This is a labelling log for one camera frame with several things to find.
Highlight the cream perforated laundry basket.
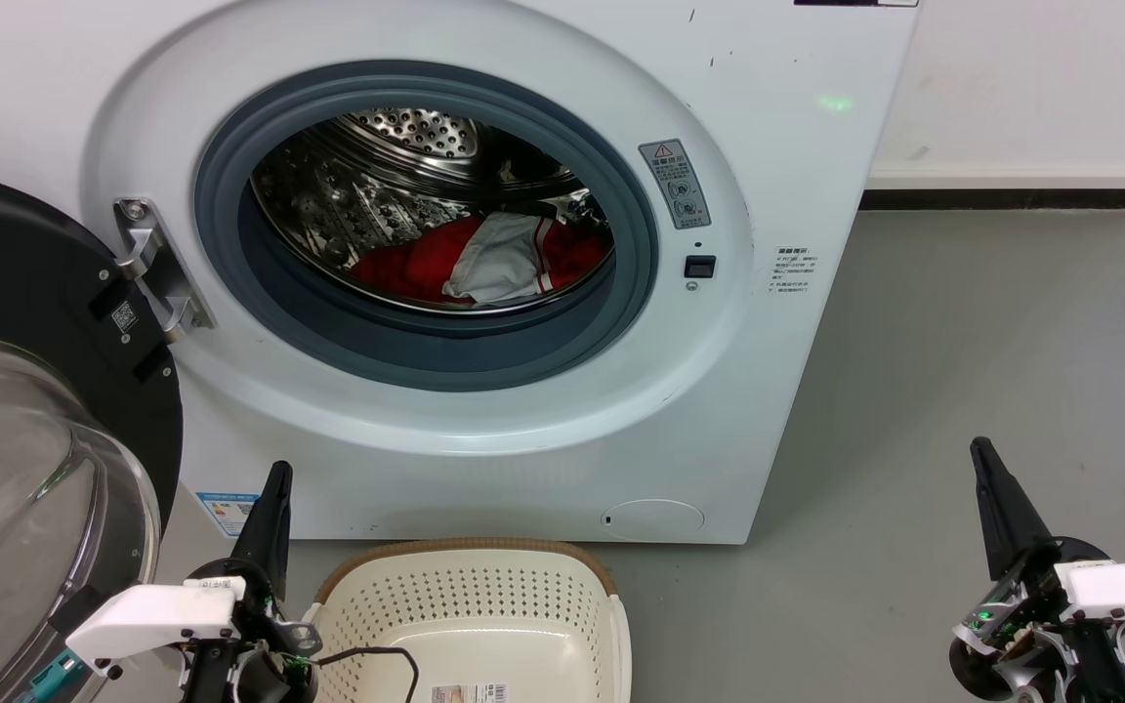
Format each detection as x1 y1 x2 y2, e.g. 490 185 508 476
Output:
304 539 634 703

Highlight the white text label sticker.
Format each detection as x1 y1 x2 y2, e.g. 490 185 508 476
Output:
770 244 817 299

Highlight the red garment with striped hem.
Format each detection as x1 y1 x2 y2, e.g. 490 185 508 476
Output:
352 210 612 311

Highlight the round drain filter cover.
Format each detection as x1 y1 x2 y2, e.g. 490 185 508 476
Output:
602 499 706 540

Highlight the grey warning sticker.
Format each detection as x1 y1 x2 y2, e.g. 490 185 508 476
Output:
639 139 712 230

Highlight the washing machine glass door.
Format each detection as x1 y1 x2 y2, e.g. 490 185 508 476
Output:
0 168 184 703

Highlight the silver metal door hinge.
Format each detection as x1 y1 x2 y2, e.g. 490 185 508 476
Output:
113 197 217 343

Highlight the blue energy label sticker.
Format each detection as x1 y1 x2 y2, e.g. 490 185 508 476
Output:
194 491 261 539

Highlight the white front-loading washing machine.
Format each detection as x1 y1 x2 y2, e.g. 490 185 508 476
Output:
0 0 923 545

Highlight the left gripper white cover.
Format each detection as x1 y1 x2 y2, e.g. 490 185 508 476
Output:
65 461 323 703

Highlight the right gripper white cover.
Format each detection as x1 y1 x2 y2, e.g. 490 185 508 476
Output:
948 436 1125 703

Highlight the white printed label sticker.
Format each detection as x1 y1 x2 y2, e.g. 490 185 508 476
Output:
431 683 511 703

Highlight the stainless steel washing machine drum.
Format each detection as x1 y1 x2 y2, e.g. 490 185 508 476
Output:
250 107 617 315

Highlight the grey rubber door gasket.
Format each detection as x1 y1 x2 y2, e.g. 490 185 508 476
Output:
193 61 661 393

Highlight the white and black wall baseboard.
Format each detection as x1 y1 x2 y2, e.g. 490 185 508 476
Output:
860 164 1125 212

